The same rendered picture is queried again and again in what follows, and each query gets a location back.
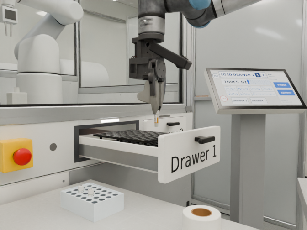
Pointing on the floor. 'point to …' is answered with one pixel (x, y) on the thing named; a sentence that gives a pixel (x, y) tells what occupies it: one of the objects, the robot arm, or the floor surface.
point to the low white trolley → (39, 203)
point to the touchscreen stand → (247, 169)
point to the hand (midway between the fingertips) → (158, 109)
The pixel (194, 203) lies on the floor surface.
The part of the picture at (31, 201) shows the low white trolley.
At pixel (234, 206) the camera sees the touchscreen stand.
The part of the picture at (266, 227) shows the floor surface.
